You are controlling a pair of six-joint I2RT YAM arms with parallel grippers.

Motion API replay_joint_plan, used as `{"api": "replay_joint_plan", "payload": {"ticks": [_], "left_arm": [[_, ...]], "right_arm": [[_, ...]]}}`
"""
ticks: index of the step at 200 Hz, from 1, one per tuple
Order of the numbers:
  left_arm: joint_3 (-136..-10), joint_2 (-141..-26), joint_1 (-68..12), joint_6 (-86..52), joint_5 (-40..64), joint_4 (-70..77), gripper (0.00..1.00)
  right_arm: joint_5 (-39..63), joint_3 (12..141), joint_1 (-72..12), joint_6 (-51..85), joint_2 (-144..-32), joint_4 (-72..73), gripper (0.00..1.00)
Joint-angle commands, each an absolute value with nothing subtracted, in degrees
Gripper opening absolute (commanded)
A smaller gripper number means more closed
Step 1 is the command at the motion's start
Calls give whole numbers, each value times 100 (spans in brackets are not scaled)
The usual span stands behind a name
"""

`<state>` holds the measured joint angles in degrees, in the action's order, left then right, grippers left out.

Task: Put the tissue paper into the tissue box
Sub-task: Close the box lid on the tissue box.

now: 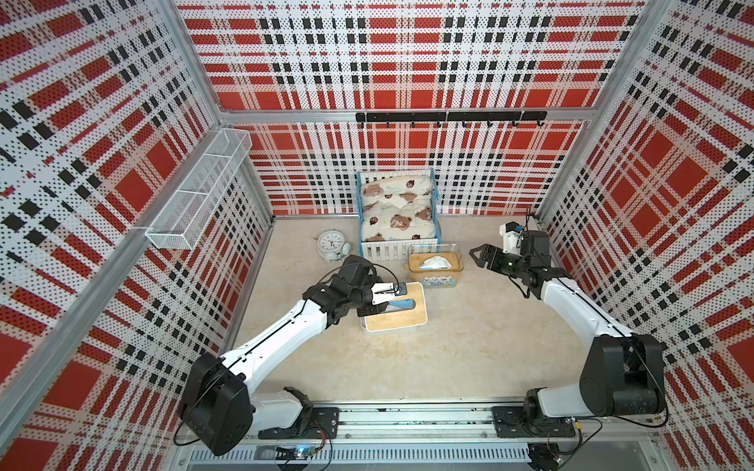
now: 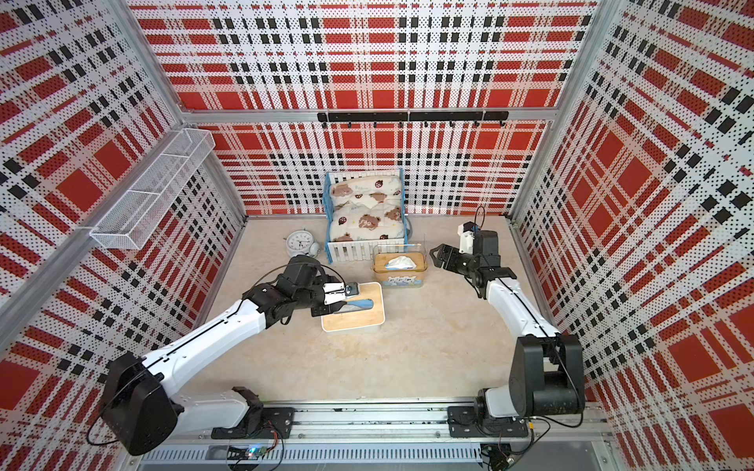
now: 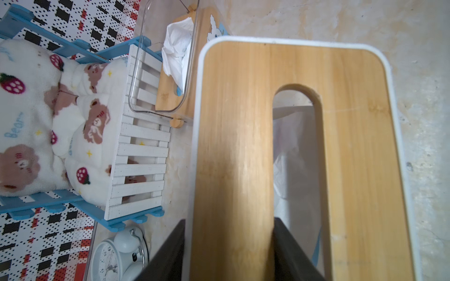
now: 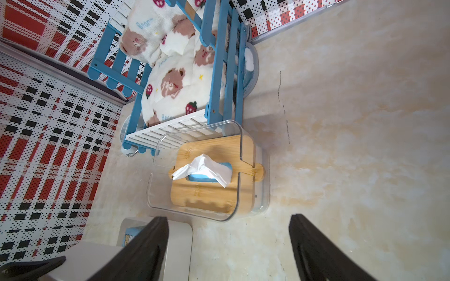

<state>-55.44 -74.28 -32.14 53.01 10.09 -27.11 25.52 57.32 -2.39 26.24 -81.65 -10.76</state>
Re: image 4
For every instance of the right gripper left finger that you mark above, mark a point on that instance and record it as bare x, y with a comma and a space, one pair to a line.
142, 258

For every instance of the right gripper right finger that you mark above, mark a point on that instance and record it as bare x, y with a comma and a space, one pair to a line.
317, 258

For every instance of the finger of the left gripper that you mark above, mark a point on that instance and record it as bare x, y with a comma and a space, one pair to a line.
29, 271

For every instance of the bamboo slotted lid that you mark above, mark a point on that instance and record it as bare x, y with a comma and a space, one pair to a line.
239, 197

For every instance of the blue soft tissue pack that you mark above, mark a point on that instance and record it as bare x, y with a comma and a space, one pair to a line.
204, 169

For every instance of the clear plastic tissue box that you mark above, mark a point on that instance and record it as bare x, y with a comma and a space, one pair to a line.
159, 189

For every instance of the blue tissue pack with sheet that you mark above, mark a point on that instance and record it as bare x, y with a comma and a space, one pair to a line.
130, 234

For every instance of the blue white toy crib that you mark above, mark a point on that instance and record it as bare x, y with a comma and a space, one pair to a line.
235, 71

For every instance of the bear print pillow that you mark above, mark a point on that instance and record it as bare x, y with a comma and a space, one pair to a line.
149, 22

